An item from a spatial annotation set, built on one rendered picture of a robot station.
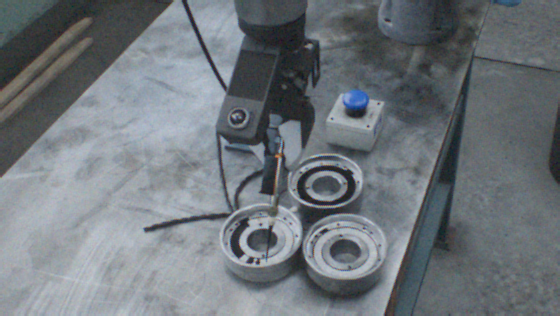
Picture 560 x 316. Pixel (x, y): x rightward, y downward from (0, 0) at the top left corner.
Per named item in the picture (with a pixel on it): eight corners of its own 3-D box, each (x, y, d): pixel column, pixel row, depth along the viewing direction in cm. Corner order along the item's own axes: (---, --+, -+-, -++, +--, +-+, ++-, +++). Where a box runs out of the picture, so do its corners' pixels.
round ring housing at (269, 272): (320, 259, 89) (319, 239, 87) (251, 301, 85) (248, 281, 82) (274, 212, 96) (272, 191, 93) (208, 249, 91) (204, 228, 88)
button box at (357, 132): (371, 153, 104) (371, 128, 101) (326, 143, 106) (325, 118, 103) (385, 120, 110) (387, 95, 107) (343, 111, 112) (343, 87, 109)
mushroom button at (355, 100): (364, 132, 104) (364, 106, 101) (338, 126, 105) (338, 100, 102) (371, 116, 107) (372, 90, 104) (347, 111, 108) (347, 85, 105)
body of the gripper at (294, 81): (323, 82, 83) (320, -9, 74) (300, 127, 76) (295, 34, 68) (262, 72, 84) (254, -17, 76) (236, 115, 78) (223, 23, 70)
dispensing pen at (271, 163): (249, 261, 84) (267, 124, 81) (261, 252, 88) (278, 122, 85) (266, 265, 83) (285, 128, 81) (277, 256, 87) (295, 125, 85)
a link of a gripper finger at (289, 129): (323, 148, 87) (315, 88, 81) (309, 180, 83) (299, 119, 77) (300, 145, 88) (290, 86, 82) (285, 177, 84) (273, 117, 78)
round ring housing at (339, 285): (403, 268, 88) (405, 247, 85) (342, 314, 83) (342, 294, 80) (348, 222, 94) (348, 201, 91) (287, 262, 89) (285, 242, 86)
